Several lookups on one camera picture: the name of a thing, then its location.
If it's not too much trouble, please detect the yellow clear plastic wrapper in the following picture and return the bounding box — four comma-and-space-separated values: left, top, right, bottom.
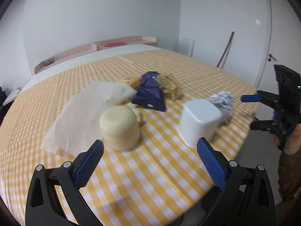
119, 73, 184, 100

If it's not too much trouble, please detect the person's right hand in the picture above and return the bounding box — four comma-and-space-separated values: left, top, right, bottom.
287, 124, 301, 155

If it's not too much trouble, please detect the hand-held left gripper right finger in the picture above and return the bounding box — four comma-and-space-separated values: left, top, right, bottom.
197, 137, 276, 226

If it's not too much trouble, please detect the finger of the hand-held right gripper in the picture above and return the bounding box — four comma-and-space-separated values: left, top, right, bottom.
250, 119, 278, 133
241, 90, 280, 111

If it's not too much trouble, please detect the white board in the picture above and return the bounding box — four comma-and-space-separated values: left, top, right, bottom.
179, 37, 195, 57

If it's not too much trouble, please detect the person's right forearm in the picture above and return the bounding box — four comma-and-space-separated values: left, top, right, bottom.
277, 151, 301, 204

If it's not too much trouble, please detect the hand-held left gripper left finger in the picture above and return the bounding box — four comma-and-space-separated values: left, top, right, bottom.
25, 139, 104, 226

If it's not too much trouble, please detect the cream mug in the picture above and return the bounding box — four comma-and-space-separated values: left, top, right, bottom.
99, 106, 144, 151

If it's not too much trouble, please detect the white paper stack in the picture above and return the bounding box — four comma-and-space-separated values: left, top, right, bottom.
2, 86, 24, 105

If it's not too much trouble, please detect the pink bench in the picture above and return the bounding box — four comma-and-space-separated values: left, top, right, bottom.
35, 36, 157, 74

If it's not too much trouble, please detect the white door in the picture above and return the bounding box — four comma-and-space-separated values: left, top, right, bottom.
255, 0, 301, 90

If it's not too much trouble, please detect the dark blue wrapper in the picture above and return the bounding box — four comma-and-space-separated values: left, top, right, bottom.
132, 71, 167, 112

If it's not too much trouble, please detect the white square plastic container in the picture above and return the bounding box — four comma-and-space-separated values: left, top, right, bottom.
177, 99, 224, 147

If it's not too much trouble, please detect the translucent white plastic bag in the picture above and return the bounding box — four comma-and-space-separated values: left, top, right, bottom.
41, 81, 137, 156

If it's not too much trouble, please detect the silver paper ball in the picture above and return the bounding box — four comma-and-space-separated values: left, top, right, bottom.
210, 91, 234, 118

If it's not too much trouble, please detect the wooden stick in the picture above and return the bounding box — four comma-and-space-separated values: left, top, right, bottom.
216, 31, 235, 67

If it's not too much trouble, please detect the yellow checkered tablecloth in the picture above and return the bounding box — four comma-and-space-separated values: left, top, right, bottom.
0, 49, 259, 226

